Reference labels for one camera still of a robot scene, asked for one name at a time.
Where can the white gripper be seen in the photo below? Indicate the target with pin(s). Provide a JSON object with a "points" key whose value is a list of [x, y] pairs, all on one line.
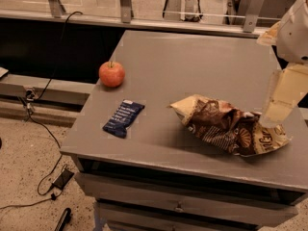
{"points": [[295, 33]]}

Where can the blue rxbar wrapper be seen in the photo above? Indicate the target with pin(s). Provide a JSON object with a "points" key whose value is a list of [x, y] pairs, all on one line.
{"points": [[123, 118]]}

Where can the brown crumpled chip bag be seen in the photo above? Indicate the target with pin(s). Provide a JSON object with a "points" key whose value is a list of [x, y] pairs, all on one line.
{"points": [[222, 125]]}

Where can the grey drawer cabinet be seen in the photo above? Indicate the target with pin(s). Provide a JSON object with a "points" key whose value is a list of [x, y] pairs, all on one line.
{"points": [[161, 177]]}

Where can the red apple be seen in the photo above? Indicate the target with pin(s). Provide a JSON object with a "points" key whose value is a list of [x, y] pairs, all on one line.
{"points": [[111, 74]]}

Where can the black power adapter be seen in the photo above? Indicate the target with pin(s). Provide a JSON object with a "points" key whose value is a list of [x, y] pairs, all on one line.
{"points": [[62, 179]]}

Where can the metal railing frame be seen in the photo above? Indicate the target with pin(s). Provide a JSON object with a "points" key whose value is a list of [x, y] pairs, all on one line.
{"points": [[227, 16]]}

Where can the black handle object on floor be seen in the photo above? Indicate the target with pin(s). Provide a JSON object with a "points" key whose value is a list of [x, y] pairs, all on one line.
{"points": [[64, 220]]}

